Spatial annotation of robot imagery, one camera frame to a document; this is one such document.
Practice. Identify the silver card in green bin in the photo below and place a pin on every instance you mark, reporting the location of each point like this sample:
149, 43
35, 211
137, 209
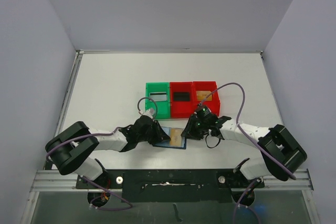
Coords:
158, 96

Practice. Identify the aluminium rail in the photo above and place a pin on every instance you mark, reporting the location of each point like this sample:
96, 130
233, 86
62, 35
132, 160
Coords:
303, 182
53, 181

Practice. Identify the black card in red bin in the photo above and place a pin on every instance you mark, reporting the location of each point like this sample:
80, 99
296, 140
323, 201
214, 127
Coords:
181, 97

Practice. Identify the blue leather card holder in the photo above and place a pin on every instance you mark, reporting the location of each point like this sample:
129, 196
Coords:
166, 143

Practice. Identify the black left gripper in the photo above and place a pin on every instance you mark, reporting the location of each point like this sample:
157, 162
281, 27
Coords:
160, 136

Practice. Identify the green plastic bin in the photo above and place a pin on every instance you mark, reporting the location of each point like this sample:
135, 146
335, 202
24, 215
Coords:
163, 108

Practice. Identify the gold card sleeve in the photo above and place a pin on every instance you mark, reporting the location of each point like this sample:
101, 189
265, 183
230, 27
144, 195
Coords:
203, 95

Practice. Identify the aluminium rail left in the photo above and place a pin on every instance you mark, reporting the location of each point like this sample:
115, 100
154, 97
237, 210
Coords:
53, 181

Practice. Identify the red plastic bin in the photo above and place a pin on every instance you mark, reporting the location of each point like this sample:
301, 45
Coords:
213, 105
181, 110

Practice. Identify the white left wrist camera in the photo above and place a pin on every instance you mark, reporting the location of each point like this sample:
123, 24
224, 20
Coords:
150, 113

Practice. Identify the red plastic bin right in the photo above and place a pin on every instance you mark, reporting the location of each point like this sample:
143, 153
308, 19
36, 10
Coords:
213, 105

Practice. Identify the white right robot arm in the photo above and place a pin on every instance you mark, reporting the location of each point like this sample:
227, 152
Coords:
281, 154

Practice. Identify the red plastic bin middle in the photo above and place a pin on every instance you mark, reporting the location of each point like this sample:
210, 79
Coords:
181, 110

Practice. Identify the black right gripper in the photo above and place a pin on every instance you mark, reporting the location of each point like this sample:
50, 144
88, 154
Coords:
191, 127

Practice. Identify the aluminium rail right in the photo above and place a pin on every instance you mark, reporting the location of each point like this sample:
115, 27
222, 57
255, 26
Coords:
303, 182

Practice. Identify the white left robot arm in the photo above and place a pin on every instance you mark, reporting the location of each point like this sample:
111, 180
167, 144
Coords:
70, 150

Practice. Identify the gold VIP card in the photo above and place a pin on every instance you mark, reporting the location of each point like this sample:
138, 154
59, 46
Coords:
176, 139

